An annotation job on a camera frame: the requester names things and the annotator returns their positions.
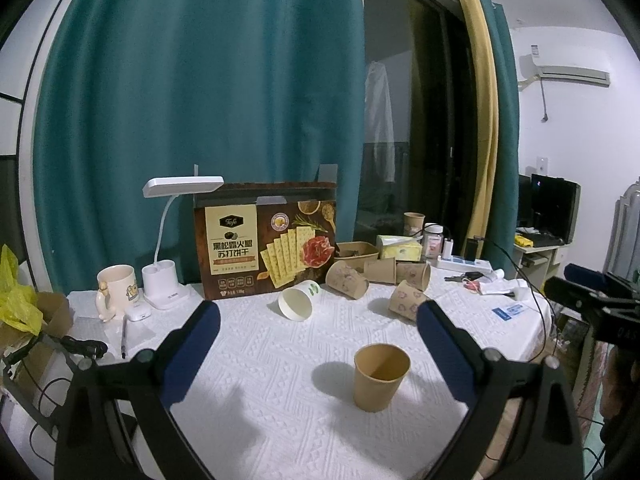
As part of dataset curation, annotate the bunch of keys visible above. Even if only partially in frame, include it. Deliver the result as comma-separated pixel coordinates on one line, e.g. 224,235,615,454
443,270,484,291

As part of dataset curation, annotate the brown paper bowl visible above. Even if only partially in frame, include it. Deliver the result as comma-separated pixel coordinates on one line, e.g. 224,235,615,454
333,241,380,267

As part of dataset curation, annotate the printed brown paper cup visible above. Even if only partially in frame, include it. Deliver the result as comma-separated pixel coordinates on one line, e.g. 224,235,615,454
388,280,432,322
363,258,399,285
403,212,426,239
395,261,432,292
325,260,370,301

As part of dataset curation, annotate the brown cracker box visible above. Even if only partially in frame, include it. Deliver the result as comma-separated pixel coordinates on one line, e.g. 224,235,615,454
193,182,339,301

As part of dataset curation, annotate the black power plug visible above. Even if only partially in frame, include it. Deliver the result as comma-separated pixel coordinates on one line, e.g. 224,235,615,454
44,335,109,361

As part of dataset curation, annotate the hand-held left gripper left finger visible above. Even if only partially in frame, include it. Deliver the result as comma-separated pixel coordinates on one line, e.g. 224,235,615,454
54,300,222,480

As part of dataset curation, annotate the yellow plastic bag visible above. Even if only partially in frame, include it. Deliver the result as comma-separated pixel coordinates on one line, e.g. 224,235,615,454
0,243,45,334

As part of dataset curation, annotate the glass jar white lid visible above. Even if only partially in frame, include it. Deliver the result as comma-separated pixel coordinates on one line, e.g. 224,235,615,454
422,223,445,260

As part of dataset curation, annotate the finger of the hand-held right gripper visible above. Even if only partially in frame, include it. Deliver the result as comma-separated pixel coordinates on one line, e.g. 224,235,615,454
564,263,625,292
543,276,601,315

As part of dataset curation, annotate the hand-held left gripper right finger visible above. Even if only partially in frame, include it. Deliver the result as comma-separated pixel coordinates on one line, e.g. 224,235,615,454
416,300,584,480

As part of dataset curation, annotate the yellow tissue pack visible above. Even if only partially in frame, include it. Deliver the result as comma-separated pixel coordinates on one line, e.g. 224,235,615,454
375,234,424,264

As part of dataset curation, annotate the dark glass sliding door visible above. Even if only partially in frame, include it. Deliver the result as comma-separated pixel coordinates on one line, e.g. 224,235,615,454
362,0,477,252

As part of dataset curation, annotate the wide teal curtain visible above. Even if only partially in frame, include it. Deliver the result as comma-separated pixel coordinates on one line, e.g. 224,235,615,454
32,0,366,297

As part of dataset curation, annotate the yellow curtain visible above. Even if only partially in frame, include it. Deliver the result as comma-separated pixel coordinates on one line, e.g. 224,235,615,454
444,0,501,267

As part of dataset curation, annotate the black monitor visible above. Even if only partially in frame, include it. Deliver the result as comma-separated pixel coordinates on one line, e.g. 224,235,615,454
529,173,582,244

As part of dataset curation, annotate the black cable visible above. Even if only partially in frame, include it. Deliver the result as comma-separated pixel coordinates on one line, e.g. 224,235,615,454
474,236,553,362

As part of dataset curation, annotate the white paper cup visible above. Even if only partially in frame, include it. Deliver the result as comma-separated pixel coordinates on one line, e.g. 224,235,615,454
278,280,322,322

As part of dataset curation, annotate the grey ornate furniture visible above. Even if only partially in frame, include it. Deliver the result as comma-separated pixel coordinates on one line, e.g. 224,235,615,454
602,177,640,282

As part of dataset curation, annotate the white patterned tablecloth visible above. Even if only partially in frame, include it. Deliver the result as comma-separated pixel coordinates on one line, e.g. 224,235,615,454
65,259,551,480

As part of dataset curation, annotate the white air conditioner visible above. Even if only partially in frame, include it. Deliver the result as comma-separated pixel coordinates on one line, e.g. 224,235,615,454
517,52,612,92

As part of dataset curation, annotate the white side desk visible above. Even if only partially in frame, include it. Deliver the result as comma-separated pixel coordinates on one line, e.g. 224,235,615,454
514,232,569,302

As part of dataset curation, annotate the cardboard box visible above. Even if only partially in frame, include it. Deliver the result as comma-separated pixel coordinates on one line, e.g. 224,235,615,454
0,290,75,377

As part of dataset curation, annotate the white desk lamp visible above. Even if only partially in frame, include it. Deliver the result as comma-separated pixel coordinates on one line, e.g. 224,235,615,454
142,175,225,311

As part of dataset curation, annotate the plain brown paper cup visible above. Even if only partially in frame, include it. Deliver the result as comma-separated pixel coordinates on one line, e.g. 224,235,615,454
353,343,411,413

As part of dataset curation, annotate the white power strip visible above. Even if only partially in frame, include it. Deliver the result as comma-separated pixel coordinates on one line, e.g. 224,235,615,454
437,256,494,271

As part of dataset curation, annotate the narrow teal curtain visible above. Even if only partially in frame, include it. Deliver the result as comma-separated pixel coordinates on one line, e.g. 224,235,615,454
472,0,521,277

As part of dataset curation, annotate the blue and white card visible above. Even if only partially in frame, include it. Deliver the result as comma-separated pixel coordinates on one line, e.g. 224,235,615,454
490,302,531,322

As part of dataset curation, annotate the cream ceramic mug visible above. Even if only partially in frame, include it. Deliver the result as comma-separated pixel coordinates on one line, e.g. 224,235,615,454
95,264,139,322

